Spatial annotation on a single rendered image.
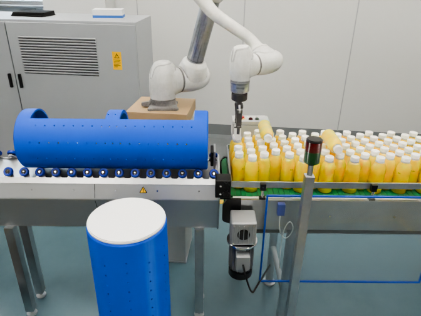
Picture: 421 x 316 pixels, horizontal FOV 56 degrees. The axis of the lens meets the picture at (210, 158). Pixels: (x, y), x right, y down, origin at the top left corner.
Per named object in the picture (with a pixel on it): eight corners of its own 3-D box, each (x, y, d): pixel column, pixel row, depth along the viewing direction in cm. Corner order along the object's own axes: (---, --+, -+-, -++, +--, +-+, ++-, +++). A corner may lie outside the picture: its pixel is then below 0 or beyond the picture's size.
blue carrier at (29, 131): (43, 152, 209) (33, 101, 196) (207, 154, 209) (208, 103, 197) (19, 178, 183) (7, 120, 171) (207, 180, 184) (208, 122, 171)
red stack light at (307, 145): (302, 147, 156) (304, 137, 154) (319, 147, 156) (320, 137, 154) (306, 153, 150) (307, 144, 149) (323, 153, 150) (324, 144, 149)
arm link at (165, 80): (145, 96, 238) (143, 59, 230) (170, 93, 248) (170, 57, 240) (157, 102, 226) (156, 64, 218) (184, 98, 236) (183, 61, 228)
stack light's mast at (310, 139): (299, 171, 161) (304, 135, 154) (315, 171, 161) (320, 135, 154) (303, 179, 155) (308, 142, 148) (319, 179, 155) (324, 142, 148)
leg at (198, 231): (194, 310, 235) (193, 224, 207) (203, 310, 235) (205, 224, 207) (193, 318, 229) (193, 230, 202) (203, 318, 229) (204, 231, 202)
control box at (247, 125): (230, 131, 225) (231, 114, 221) (265, 131, 225) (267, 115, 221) (232, 138, 216) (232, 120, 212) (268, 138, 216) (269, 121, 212)
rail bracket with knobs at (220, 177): (214, 190, 185) (215, 171, 181) (230, 190, 185) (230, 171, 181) (215, 201, 176) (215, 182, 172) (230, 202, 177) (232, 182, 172)
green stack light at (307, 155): (301, 158, 158) (302, 147, 156) (317, 158, 158) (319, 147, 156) (305, 165, 152) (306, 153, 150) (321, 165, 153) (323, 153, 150)
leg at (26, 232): (38, 291, 246) (18, 207, 219) (47, 291, 246) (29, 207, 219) (34, 298, 241) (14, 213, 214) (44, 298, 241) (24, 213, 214)
